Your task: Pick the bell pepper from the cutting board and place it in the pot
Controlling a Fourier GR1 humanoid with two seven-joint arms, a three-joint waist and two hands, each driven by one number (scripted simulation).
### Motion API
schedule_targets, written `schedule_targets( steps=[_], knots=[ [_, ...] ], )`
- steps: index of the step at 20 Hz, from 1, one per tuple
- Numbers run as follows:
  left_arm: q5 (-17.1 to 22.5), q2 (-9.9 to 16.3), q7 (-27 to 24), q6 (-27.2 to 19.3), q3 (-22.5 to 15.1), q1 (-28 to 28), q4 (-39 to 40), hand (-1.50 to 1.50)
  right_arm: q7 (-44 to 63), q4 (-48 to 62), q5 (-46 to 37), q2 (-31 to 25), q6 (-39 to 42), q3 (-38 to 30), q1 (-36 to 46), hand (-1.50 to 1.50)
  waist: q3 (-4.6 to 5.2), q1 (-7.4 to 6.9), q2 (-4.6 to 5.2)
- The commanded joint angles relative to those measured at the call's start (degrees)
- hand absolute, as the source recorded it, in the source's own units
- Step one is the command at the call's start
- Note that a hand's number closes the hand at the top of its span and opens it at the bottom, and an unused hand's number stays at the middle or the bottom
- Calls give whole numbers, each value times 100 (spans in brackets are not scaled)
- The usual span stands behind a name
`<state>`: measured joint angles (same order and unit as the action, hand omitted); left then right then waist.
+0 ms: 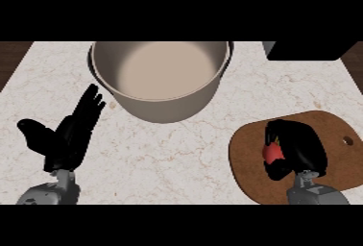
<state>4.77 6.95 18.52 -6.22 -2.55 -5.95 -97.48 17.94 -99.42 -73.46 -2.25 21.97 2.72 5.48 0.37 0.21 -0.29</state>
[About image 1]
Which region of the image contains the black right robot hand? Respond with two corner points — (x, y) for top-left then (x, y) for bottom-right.
(263, 118), (329, 181)

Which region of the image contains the red bell pepper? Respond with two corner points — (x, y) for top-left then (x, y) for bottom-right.
(263, 136), (286, 163)

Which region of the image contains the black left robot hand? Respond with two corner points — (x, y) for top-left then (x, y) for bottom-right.
(16, 83), (108, 173)

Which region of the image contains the black appliance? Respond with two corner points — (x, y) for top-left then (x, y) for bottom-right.
(263, 41), (358, 62)

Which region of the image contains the brown wooden cutting board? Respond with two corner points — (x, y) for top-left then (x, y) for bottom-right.
(229, 110), (363, 205)

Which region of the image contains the large beige pot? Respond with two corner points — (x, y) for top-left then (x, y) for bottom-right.
(87, 41), (236, 125)

